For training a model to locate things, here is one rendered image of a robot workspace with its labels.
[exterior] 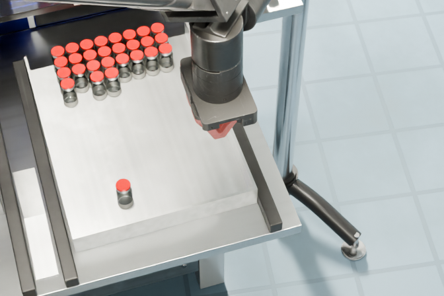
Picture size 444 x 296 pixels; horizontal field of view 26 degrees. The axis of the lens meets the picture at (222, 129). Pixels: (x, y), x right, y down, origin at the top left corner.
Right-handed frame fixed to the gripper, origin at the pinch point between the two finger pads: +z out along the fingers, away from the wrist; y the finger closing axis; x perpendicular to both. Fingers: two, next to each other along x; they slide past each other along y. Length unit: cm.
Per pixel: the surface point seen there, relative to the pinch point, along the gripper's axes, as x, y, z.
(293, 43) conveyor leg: -30, 51, 47
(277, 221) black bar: -6.9, -3.7, 18.3
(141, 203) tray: 10.1, 5.6, 19.9
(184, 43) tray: -3.7, 33.3, 20.3
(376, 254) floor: -47, 32, 109
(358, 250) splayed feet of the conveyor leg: -43, 34, 108
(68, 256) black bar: 21.4, -0.8, 17.9
